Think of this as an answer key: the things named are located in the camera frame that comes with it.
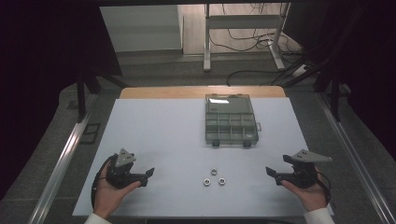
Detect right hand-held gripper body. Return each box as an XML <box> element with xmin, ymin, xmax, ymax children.
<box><xmin>281</xmin><ymin>148</ymin><xmax>333</xmax><ymax>189</ymax></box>

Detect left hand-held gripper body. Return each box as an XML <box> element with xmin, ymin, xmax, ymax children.
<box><xmin>106</xmin><ymin>148</ymin><xmax>149</xmax><ymax>189</ymax></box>

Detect clear plastic organizer box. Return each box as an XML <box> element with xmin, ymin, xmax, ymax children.
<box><xmin>205</xmin><ymin>93</ymin><xmax>262</xmax><ymax>148</ymax></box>

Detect person's right hand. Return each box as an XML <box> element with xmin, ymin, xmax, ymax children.
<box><xmin>280</xmin><ymin>167</ymin><xmax>330</xmax><ymax>214</ymax></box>

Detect person's left hand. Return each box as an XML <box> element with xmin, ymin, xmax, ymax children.
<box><xmin>92</xmin><ymin>161</ymin><xmax>142</xmax><ymax>220</ymax></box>

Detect white table mat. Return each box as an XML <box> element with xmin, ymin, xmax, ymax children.
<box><xmin>72</xmin><ymin>97</ymin><xmax>335</xmax><ymax>218</ymax></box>

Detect person's left white sleeve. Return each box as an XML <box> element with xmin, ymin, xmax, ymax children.
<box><xmin>83</xmin><ymin>212</ymin><xmax>112</xmax><ymax>224</ymax></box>

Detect black metal stand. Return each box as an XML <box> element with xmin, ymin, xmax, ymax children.
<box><xmin>76</xmin><ymin>66</ymin><xmax>129</xmax><ymax>124</ymax></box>
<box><xmin>313</xmin><ymin>59</ymin><xmax>353</xmax><ymax>123</ymax></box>

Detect white power strip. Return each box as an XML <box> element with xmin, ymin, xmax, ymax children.
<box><xmin>292</xmin><ymin>63</ymin><xmax>310</xmax><ymax>78</ymax></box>

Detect dark curtain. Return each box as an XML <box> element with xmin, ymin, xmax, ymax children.
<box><xmin>0</xmin><ymin>0</ymin><xmax>123</xmax><ymax>200</ymax></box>
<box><xmin>283</xmin><ymin>0</ymin><xmax>396</xmax><ymax>153</ymax></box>

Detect white cabinet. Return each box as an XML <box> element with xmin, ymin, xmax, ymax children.
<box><xmin>99</xmin><ymin>4</ymin><xmax>184</xmax><ymax>53</ymax></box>

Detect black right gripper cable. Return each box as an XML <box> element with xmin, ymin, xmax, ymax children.
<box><xmin>316</xmin><ymin>170</ymin><xmax>332</xmax><ymax>203</ymax></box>

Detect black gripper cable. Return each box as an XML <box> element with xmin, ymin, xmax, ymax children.
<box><xmin>316</xmin><ymin>170</ymin><xmax>332</xmax><ymax>203</ymax></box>
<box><xmin>91</xmin><ymin>155</ymin><xmax>114</xmax><ymax>210</ymax></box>

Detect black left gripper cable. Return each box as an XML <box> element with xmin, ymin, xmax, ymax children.
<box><xmin>91</xmin><ymin>155</ymin><xmax>114</xmax><ymax>210</ymax></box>

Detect aluminium rail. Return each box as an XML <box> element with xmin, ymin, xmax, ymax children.
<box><xmin>27</xmin><ymin>92</ymin><xmax>99</xmax><ymax>224</ymax></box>
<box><xmin>317</xmin><ymin>92</ymin><xmax>396</xmax><ymax>224</ymax></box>

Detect black floor cable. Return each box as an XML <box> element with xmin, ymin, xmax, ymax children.
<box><xmin>225</xmin><ymin>69</ymin><xmax>283</xmax><ymax>88</ymax></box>

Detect tangle of black cables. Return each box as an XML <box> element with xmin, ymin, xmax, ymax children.
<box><xmin>207</xmin><ymin>3</ymin><xmax>304</xmax><ymax>63</ymax></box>

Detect white metal desk frame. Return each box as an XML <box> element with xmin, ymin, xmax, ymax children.
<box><xmin>203</xmin><ymin>3</ymin><xmax>291</xmax><ymax>73</ymax></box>

